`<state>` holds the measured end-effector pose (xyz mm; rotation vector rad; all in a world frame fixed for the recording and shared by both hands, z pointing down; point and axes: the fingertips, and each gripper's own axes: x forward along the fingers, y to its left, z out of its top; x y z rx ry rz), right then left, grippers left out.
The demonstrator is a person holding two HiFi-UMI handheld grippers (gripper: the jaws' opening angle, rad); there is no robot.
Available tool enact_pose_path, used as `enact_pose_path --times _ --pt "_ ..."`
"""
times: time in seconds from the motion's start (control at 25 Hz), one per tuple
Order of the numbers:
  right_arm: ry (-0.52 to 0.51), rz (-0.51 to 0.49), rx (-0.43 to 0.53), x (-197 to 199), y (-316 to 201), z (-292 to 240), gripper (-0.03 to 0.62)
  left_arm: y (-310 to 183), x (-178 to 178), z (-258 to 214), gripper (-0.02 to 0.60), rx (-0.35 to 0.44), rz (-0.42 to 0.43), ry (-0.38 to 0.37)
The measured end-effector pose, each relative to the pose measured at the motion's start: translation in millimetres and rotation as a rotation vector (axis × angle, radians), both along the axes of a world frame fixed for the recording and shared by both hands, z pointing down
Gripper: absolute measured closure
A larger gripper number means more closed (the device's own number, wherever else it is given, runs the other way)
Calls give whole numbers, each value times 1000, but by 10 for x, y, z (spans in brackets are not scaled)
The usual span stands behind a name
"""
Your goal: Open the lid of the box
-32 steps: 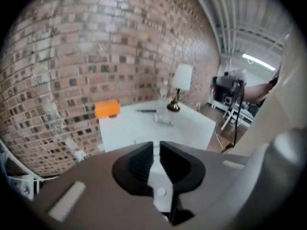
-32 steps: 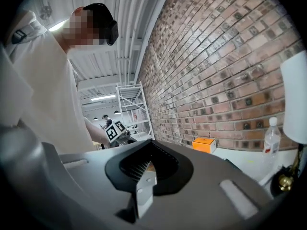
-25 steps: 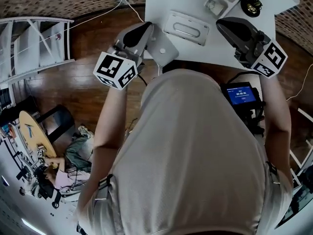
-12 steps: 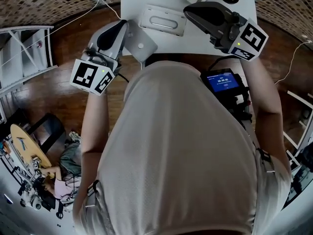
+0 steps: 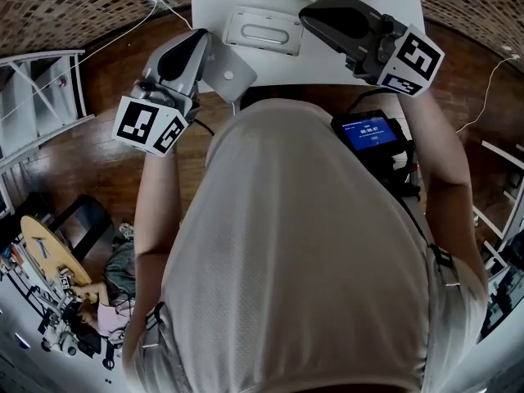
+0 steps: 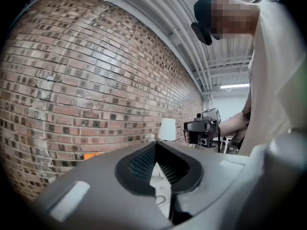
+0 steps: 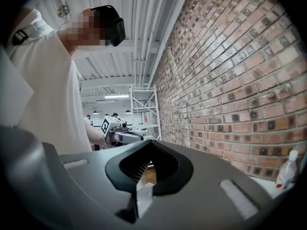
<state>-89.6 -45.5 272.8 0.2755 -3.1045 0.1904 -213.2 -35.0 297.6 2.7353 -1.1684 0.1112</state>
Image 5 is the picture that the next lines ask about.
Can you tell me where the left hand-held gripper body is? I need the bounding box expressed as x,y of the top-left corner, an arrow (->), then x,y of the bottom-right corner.
111,28 -> 213,158

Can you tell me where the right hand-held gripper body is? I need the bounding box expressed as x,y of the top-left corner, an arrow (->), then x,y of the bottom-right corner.
298,0 -> 446,98

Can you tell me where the grey square plate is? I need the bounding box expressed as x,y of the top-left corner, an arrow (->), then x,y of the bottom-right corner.
199,43 -> 259,105

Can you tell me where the person's left forearm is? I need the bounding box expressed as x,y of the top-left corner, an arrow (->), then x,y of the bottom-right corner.
133,141 -> 185,261

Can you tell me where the person's right forearm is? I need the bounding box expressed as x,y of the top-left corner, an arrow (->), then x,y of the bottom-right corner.
397,84 -> 474,204

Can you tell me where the white metal rack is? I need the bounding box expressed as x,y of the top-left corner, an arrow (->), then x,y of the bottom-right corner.
0,48 -> 97,179

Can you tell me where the black device with blue screen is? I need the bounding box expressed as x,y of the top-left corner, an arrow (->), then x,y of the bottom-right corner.
330,111 -> 404,153

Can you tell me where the person's gray trouser leg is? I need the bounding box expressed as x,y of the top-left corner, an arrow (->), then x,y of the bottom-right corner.
104,238 -> 138,300

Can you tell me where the round wooden table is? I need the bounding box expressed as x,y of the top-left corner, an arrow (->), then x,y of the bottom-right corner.
20,214 -> 93,299

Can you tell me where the black chest equipment pack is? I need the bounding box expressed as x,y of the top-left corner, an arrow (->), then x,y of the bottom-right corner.
368,116 -> 422,200

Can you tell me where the person's beige shirt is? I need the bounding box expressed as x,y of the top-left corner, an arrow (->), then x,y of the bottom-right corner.
122,98 -> 490,393

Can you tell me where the white robot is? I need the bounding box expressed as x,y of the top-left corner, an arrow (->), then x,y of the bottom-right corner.
40,328 -> 79,358

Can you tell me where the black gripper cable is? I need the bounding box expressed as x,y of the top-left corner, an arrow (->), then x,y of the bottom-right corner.
346,87 -> 388,116
191,116 -> 216,137

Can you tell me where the long white cable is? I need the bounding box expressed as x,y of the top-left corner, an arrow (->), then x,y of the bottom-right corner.
61,0 -> 160,85

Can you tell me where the short white cable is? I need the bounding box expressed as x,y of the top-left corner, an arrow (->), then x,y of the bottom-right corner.
163,0 -> 196,31

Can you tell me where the thin white floor cable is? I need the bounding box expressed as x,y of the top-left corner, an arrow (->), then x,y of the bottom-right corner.
455,54 -> 517,134

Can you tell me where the white wall plug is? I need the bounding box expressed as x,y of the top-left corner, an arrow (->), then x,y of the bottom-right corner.
499,43 -> 522,61

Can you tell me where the gray harness strap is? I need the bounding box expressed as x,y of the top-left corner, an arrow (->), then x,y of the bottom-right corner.
138,300 -> 169,347
425,242 -> 462,290

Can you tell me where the white frame shelf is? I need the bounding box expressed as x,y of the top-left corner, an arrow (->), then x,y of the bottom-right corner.
470,137 -> 524,269

